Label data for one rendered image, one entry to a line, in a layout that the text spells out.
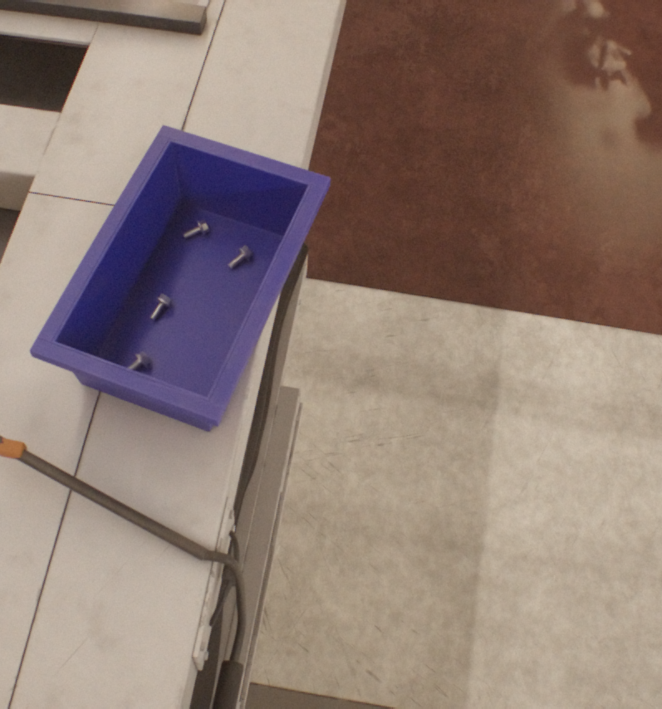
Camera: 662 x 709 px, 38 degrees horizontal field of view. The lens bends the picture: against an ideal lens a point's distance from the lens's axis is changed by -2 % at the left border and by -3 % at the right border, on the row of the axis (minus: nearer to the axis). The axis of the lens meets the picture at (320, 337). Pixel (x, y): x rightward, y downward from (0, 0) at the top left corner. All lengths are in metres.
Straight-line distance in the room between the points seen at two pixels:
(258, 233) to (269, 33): 0.25
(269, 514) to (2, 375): 0.47
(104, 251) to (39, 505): 0.20
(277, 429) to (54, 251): 0.46
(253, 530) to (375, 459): 0.53
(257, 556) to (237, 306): 0.43
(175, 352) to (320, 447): 0.89
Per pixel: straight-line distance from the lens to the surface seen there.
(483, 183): 2.00
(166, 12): 1.03
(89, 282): 0.76
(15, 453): 0.75
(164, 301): 0.81
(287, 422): 1.23
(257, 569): 1.16
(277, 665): 1.57
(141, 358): 0.79
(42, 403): 0.80
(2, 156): 0.95
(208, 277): 0.83
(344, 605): 1.59
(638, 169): 2.13
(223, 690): 0.86
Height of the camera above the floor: 1.55
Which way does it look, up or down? 61 degrees down
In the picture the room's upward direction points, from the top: 6 degrees clockwise
